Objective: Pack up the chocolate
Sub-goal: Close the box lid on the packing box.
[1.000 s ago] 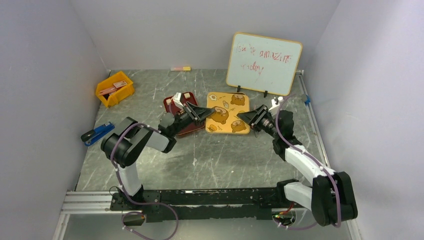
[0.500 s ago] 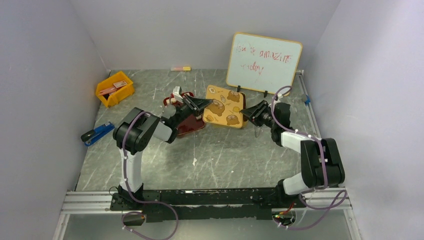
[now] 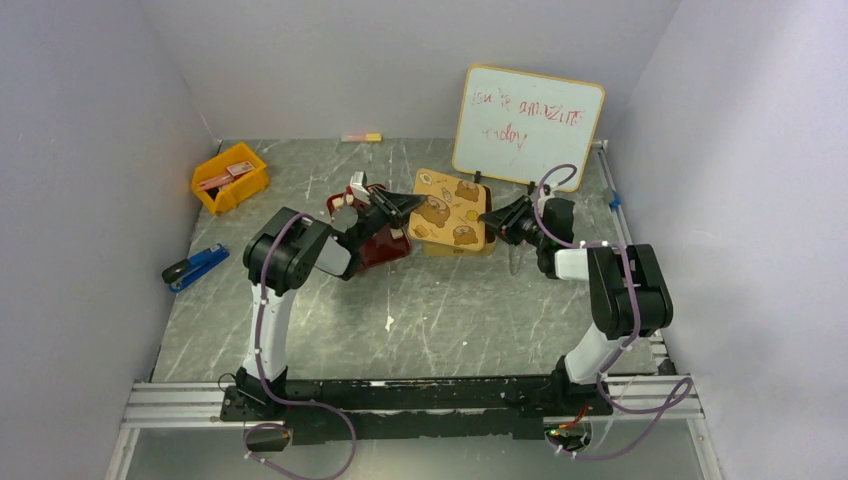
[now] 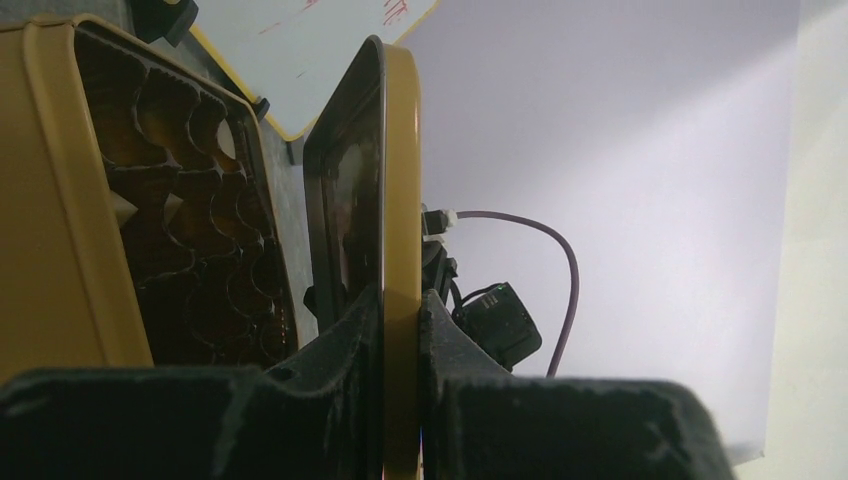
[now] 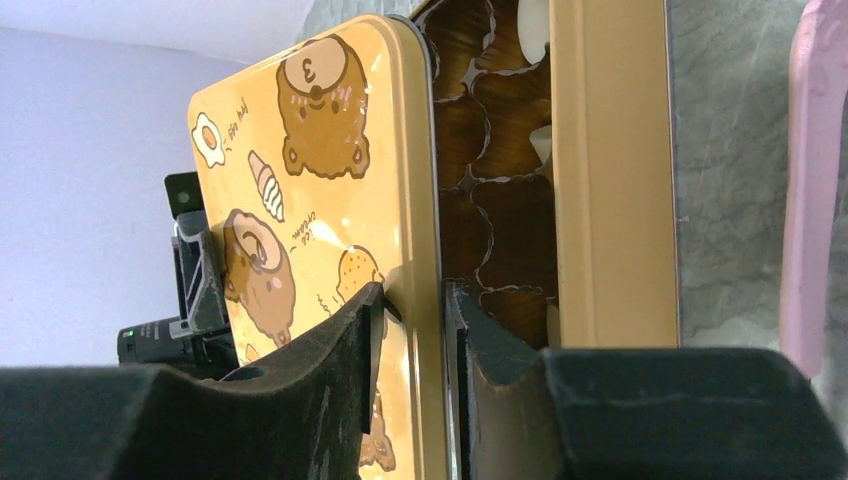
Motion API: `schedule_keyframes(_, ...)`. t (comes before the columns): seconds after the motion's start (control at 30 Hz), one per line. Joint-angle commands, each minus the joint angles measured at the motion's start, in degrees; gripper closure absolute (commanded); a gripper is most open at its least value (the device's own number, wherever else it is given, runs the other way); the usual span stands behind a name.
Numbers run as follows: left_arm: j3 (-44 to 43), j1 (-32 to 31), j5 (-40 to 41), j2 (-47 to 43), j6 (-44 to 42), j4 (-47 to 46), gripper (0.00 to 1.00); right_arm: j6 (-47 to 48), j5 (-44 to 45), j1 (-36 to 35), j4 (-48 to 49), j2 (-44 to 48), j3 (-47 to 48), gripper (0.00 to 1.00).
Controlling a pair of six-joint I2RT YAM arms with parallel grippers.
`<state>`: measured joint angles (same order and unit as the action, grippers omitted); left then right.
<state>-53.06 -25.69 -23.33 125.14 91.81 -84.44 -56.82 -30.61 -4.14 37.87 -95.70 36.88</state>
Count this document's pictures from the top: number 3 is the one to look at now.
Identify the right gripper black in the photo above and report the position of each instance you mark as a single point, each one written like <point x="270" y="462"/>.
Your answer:
<point x="514" y="220"/>

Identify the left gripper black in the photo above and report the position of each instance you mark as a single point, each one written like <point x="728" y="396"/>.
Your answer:
<point x="394" y="206"/>

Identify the pink metal tweezers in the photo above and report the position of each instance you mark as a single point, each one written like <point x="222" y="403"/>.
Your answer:
<point x="515" y="258"/>

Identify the silver box lid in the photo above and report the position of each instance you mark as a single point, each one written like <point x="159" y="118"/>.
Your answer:
<point x="431" y="182"/>

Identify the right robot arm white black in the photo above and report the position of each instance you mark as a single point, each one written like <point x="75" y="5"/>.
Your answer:
<point x="628" y="295"/>

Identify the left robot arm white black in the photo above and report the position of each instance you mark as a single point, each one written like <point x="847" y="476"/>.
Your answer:
<point x="280" y="258"/>

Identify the gold chocolate box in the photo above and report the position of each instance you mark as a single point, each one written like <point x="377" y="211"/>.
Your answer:
<point x="451" y="226"/>

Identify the red rectangular tray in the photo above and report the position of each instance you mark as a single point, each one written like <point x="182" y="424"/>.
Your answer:
<point x="383" y="246"/>

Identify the yellow pink eraser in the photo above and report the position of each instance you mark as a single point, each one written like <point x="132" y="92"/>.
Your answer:
<point x="362" y="138"/>

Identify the yellow plastic bin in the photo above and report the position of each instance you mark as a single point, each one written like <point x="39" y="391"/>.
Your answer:
<point x="224" y="199"/>

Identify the pink box in bin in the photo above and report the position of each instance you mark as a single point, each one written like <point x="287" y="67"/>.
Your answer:
<point x="232" y="173"/>

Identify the blue black stapler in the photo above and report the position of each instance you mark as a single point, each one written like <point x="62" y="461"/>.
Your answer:
<point x="185" y="272"/>

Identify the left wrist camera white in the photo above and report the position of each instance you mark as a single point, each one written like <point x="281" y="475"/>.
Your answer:
<point x="357" y="187"/>

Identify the whiteboard with yellow frame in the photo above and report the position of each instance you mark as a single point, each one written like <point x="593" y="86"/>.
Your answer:
<point x="523" y="127"/>

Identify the blue clip on rail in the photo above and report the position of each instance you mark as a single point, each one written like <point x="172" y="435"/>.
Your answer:
<point x="612" y="198"/>

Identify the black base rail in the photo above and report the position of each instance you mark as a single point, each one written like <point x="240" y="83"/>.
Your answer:
<point x="518" y="406"/>

